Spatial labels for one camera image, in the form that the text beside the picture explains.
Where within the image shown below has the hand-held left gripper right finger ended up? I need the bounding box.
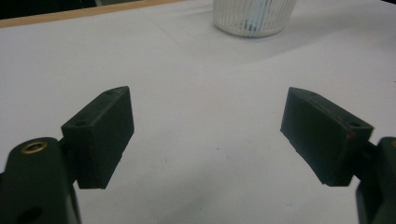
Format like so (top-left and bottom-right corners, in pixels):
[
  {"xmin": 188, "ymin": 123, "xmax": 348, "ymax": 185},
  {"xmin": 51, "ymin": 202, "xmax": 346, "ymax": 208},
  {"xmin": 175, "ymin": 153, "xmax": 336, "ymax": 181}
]
[{"xmin": 279, "ymin": 86, "xmax": 375, "ymax": 188}]

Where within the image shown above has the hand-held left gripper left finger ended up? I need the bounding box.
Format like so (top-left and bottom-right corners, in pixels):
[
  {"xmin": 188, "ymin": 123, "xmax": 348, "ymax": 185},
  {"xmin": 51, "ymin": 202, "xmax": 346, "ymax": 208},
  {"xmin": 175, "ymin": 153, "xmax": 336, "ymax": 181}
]
[{"xmin": 61, "ymin": 85, "xmax": 135, "ymax": 190}]

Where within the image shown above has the white plastic basket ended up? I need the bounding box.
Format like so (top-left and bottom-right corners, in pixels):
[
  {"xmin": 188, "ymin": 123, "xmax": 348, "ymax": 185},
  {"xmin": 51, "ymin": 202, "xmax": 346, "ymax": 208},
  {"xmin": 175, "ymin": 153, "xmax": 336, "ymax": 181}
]
[{"xmin": 212, "ymin": 0, "xmax": 299, "ymax": 39}]

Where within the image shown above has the white table cover board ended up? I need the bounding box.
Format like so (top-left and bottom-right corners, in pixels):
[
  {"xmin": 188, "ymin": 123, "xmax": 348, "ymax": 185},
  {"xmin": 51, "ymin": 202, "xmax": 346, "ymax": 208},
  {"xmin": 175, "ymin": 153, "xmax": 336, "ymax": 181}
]
[{"xmin": 0, "ymin": 0, "xmax": 396, "ymax": 224}]

